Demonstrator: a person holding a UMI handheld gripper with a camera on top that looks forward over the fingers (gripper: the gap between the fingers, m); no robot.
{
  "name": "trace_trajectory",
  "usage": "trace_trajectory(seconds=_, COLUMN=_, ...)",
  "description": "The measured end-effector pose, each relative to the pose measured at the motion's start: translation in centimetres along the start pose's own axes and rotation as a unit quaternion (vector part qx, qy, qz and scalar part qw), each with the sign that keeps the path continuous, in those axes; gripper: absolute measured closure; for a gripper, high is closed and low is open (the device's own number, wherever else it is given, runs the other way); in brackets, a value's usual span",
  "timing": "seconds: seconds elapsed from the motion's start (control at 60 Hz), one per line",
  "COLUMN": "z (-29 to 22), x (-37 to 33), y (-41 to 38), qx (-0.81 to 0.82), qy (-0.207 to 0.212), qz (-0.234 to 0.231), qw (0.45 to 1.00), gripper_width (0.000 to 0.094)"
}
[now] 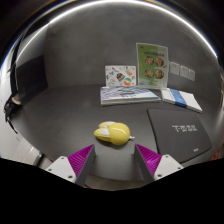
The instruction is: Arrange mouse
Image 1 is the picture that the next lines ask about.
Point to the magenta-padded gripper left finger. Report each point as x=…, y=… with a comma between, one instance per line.
x=80, y=161

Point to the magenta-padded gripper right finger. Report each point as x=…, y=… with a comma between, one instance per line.
x=150, y=161

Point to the yellow computer mouse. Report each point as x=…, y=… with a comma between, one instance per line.
x=115, y=134

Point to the black mouse pad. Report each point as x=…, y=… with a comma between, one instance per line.
x=173, y=146

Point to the grey striped book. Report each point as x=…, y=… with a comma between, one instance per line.
x=128, y=96

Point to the white book with blue band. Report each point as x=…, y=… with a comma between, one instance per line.
x=181, y=99

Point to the white sticker sheet card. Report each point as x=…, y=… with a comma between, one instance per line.
x=120, y=76

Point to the black panel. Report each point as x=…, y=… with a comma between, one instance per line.
x=31, y=80

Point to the green menu sign stand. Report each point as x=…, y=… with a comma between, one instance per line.
x=152, y=66

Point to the white wall papers group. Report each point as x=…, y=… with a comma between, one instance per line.
x=174, y=68

